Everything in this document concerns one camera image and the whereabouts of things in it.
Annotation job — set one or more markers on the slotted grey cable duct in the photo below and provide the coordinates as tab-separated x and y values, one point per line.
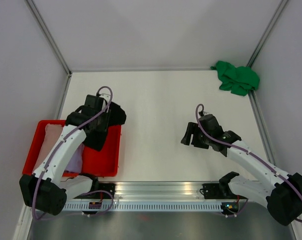
130	206

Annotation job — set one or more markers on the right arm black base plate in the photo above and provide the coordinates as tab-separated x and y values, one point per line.
217	191

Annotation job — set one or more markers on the right aluminium corner post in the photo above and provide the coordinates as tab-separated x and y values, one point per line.
268	31

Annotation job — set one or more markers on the left aluminium corner post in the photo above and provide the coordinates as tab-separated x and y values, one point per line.
47	34

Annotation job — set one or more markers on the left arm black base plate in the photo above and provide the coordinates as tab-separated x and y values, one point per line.
108	187

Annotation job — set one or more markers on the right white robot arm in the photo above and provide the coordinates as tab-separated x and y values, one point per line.
275	189

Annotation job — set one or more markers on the red plastic bin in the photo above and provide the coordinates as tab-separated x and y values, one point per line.
102	163

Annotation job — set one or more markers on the aluminium front rail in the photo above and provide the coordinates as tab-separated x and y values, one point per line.
161	191

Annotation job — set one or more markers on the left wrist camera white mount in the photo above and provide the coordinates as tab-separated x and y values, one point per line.
106	96

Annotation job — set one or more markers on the black t shirt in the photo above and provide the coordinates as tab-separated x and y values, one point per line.
108	125

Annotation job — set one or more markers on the green crumpled t shirt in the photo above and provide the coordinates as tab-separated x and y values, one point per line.
236	80

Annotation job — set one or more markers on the lavender rolled t shirt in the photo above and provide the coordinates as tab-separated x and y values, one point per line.
75	163

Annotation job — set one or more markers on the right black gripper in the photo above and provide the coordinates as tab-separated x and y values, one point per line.
189	130

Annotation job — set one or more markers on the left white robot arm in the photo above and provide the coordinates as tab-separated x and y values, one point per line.
42	190

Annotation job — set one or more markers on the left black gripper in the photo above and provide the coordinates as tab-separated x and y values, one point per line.
103	126

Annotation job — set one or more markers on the aluminium corner post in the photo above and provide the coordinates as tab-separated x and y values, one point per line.
47	34
268	31

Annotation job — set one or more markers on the pink rolled t shirt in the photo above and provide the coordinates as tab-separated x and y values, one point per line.
52	134

